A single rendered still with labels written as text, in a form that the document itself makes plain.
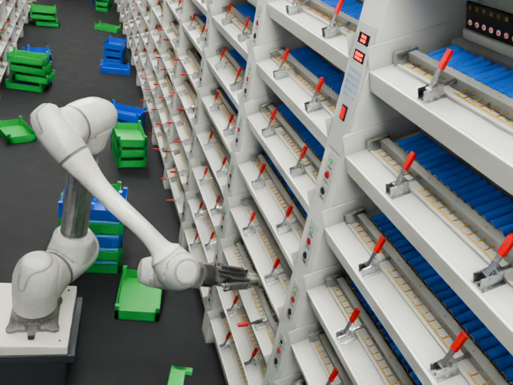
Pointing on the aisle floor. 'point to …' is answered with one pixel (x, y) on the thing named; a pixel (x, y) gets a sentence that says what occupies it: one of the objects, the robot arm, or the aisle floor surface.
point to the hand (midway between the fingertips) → (256, 279)
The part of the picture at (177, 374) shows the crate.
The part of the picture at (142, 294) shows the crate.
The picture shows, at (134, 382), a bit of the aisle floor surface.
